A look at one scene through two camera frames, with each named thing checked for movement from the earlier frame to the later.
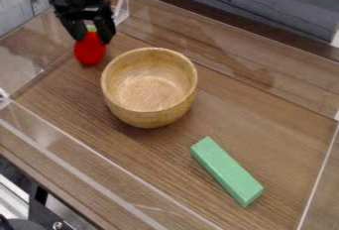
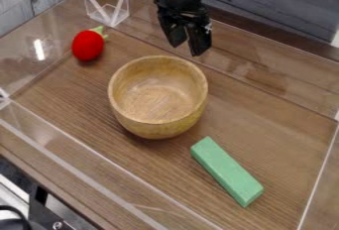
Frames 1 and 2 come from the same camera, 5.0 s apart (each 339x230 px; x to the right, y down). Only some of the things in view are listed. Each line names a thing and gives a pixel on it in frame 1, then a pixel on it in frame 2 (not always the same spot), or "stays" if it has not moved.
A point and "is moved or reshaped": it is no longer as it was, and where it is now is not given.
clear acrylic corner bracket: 120,10 stays
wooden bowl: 148,84 is moved or reshaped
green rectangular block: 232,178 stays
